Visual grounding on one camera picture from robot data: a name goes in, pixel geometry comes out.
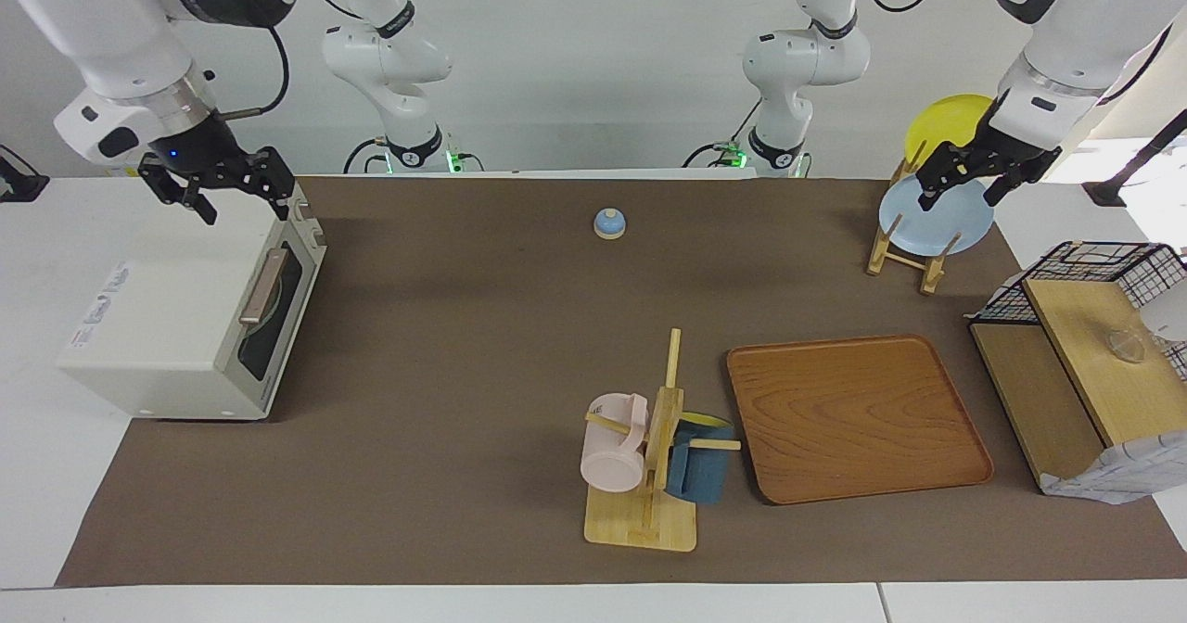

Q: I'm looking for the black wire basket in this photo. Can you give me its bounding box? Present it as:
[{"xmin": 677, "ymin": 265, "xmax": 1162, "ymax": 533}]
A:
[{"xmin": 969, "ymin": 240, "xmax": 1187, "ymax": 383}]

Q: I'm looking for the clear glass object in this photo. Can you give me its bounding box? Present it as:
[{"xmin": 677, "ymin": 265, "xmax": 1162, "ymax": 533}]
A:
[{"xmin": 1102, "ymin": 326, "xmax": 1153, "ymax": 365}]

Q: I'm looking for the brown table mat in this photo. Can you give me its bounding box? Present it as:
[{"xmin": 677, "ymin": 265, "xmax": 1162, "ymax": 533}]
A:
[{"xmin": 56, "ymin": 176, "xmax": 1187, "ymax": 589}]

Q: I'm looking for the green lit base connector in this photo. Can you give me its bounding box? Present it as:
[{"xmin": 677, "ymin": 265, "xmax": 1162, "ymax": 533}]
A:
[
  {"xmin": 375, "ymin": 135, "xmax": 485, "ymax": 175},
  {"xmin": 683, "ymin": 137, "xmax": 813, "ymax": 179}
]

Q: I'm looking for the brown wooden tray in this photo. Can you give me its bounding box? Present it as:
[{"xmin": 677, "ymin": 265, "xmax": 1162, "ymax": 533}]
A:
[{"xmin": 725, "ymin": 334, "xmax": 996, "ymax": 506}]

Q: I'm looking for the dark blue mug yellow inside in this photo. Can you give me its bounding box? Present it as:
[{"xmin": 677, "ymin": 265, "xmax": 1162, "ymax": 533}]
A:
[{"xmin": 665, "ymin": 412, "xmax": 734, "ymax": 504}]

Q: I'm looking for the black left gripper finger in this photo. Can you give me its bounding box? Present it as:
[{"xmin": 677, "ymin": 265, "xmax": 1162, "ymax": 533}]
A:
[
  {"xmin": 917, "ymin": 163, "xmax": 969, "ymax": 212},
  {"xmin": 983, "ymin": 172, "xmax": 1027, "ymax": 208}
]

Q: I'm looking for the wooden mug tree stand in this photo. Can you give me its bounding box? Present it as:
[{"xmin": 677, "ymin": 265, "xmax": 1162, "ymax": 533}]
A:
[{"xmin": 583, "ymin": 328, "xmax": 743, "ymax": 553}]

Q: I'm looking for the wooden plate rack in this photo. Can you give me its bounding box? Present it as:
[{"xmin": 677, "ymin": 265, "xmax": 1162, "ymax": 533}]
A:
[{"xmin": 866, "ymin": 158, "xmax": 962, "ymax": 297}]

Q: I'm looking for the yellow plate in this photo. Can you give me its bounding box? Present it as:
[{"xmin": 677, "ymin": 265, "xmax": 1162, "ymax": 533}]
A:
[{"xmin": 904, "ymin": 94, "xmax": 996, "ymax": 172}]

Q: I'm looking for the white toaster oven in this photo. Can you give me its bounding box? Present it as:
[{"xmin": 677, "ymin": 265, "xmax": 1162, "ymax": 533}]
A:
[{"xmin": 57, "ymin": 189, "xmax": 327, "ymax": 422}]

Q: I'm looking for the black clamp mount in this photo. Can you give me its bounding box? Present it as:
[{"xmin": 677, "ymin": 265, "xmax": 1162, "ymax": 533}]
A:
[{"xmin": 0, "ymin": 145, "xmax": 50, "ymax": 204}]

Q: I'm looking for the black camera stand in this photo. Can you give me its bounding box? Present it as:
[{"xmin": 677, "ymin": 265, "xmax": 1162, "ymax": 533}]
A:
[{"xmin": 1083, "ymin": 108, "xmax": 1187, "ymax": 209}]

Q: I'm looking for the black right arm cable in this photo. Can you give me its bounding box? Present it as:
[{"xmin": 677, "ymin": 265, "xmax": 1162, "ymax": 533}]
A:
[{"xmin": 221, "ymin": 24, "xmax": 291, "ymax": 123}]

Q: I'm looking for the light blue plate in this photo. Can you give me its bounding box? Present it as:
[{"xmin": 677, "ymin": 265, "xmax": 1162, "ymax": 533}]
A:
[{"xmin": 877, "ymin": 176, "xmax": 996, "ymax": 257}]

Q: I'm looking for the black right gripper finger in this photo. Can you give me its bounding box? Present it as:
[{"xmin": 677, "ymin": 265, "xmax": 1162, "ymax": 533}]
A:
[
  {"xmin": 243, "ymin": 146, "xmax": 299, "ymax": 223},
  {"xmin": 138, "ymin": 163, "xmax": 220, "ymax": 227}
]

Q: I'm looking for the pink mug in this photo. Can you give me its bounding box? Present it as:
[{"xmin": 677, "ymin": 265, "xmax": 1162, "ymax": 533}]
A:
[{"xmin": 581, "ymin": 393, "xmax": 651, "ymax": 494}]

